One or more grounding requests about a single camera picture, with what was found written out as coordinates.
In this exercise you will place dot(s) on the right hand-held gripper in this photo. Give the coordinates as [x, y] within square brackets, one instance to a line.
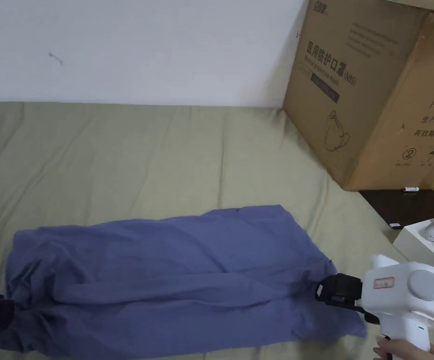
[408, 296]

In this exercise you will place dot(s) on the blue shirt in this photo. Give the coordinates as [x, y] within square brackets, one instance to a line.
[164, 262]

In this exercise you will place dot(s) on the person's right hand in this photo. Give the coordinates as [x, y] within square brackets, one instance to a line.
[400, 350]

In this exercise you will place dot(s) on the white open box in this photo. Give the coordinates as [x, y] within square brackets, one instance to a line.
[414, 243]

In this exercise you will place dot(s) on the flat black box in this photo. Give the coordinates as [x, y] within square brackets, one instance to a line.
[408, 208]

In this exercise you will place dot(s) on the small white marker stick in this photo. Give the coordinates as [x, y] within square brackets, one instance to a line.
[410, 189]

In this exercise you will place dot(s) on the large brown cardboard carton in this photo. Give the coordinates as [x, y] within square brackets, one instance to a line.
[370, 112]

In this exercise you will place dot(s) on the bed with pale green sheet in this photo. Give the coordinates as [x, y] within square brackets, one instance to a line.
[126, 157]

